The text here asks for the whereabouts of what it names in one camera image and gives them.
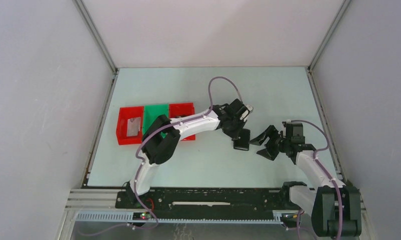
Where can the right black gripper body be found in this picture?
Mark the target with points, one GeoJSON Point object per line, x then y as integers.
{"type": "Point", "coordinates": [282, 142]}

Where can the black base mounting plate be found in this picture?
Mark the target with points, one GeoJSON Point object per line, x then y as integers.
{"type": "Point", "coordinates": [218, 204]}

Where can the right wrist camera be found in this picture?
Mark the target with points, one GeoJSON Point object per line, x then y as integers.
{"type": "Point", "coordinates": [294, 131]}

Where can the grey card in bin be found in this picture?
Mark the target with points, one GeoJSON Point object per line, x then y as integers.
{"type": "Point", "coordinates": [133, 126]}

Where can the green plastic bin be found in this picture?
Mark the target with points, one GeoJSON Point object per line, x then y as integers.
{"type": "Point", "coordinates": [151, 112]}

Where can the aluminium frame rail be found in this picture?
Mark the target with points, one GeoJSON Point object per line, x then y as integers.
{"type": "Point", "coordinates": [92, 200]}

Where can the black leather card holder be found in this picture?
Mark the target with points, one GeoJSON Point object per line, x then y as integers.
{"type": "Point", "coordinates": [242, 141]}

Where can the red plastic bin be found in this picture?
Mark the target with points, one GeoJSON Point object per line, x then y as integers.
{"type": "Point", "coordinates": [124, 114]}
{"type": "Point", "coordinates": [181, 110]}

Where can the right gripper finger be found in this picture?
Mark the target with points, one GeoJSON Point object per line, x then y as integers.
{"type": "Point", "coordinates": [271, 151]}
{"type": "Point", "coordinates": [270, 132]}

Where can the left red plastic bin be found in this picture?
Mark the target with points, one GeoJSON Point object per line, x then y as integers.
{"type": "Point", "coordinates": [124, 114]}

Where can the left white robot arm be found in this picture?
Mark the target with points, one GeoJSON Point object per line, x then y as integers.
{"type": "Point", "coordinates": [161, 139]}

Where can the right red plastic bin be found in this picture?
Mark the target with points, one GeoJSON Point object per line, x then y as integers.
{"type": "Point", "coordinates": [181, 110]}

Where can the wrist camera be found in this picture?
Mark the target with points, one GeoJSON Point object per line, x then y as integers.
{"type": "Point", "coordinates": [246, 110]}
{"type": "Point", "coordinates": [294, 131]}

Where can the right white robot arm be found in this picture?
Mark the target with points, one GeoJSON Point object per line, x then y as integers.
{"type": "Point", "coordinates": [333, 206]}

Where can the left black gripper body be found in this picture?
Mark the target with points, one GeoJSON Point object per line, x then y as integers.
{"type": "Point", "coordinates": [233, 130]}

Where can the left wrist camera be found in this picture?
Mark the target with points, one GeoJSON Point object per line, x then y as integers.
{"type": "Point", "coordinates": [246, 110]}

